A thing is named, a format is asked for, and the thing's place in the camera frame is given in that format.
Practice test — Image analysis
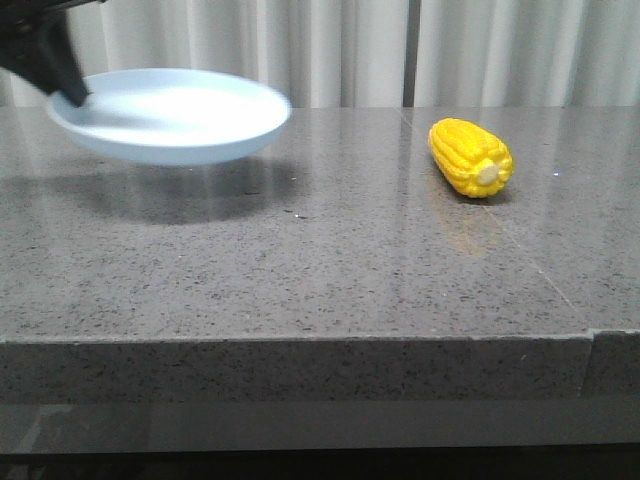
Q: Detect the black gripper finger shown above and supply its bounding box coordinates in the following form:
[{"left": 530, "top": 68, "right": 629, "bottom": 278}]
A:
[{"left": 9, "top": 14, "right": 89, "bottom": 107}]

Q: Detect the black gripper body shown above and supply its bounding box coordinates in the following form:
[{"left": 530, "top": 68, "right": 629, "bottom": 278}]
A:
[{"left": 1, "top": 0, "right": 90, "bottom": 75}]

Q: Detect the light blue round plate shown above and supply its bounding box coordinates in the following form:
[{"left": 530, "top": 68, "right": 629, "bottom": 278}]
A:
[{"left": 47, "top": 68, "right": 292, "bottom": 167}]

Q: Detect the yellow corn cob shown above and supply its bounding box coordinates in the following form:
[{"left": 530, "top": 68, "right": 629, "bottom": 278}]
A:
[{"left": 428, "top": 118, "right": 515, "bottom": 198}]

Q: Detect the white pleated curtain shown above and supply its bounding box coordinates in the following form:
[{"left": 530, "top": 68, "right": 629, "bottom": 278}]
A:
[{"left": 0, "top": 0, "right": 640, "bottom": 109}]

